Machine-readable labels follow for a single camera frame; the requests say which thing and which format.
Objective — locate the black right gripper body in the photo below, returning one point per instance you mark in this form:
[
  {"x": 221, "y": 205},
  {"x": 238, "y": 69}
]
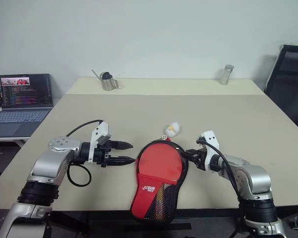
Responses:
[{"x": 200, "y": 158}]

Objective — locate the open grey laptop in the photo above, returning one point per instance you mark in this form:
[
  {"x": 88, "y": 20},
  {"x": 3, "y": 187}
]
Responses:
[{"x": 20, "y": 99}]

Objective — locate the white side table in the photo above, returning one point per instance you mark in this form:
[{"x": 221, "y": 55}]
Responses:
[{"x": 7, "y": 140}]

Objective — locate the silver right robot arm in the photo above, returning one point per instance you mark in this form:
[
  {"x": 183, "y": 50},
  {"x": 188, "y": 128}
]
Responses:
[{"x": 253, "y": 178}]

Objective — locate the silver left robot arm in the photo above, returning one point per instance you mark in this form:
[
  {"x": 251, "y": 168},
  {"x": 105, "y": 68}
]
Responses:
[{"x": 44, "y": 168}]

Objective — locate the red table tennis paddle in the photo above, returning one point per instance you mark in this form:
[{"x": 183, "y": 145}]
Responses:
[{"x": 161, "y": 163}]

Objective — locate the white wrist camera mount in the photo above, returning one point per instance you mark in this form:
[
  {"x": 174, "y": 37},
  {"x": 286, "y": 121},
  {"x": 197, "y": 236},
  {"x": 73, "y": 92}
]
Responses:
[
  {"x": 100, "y": 131},
  {"x": 211, "y": 143}
]

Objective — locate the black object in cup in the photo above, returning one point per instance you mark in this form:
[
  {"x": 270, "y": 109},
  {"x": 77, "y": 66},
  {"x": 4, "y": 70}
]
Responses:
[{"x": 106, "y": 75}]

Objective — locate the steel shaker bottle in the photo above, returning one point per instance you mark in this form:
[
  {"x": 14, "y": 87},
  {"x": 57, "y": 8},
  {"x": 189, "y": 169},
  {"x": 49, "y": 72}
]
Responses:
[{"x": 226, "y": 75}]

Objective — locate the black and red paddle case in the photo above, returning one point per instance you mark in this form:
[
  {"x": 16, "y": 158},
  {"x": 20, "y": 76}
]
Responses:
[{"x": 149, "y": 198}]

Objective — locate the metal straw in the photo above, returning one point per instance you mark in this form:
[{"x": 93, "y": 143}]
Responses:
[{"x": 96, "y": 74}]

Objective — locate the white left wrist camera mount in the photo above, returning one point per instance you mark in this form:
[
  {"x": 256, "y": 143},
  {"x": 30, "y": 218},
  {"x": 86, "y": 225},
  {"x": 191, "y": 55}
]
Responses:
[{"x": 100, "y": 131}]

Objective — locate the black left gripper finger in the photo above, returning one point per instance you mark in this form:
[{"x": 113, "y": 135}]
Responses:
[
  {"x": 120, "y": 161},
  {"x": 121, "y": 145}
]

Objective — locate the black office chair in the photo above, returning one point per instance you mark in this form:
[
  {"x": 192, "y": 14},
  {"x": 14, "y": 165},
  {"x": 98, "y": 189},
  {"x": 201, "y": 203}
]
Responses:
[{"x": 290, "y": 84}]

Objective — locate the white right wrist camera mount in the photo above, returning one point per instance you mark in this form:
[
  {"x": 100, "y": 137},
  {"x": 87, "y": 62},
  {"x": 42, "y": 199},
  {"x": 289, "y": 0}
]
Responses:
[{"x": 211, "y": 143}]

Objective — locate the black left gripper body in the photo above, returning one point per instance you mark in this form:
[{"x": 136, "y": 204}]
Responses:
[{"x": 101, "y": 154}]

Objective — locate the black table frame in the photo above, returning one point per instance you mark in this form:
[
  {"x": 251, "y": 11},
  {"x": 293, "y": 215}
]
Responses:
[{"x": 109, "y": 220}]

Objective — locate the stainless steel cup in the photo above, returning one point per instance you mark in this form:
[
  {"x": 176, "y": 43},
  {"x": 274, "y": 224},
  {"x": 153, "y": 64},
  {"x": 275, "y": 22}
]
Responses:
[{"x": 108, "y": 84}]

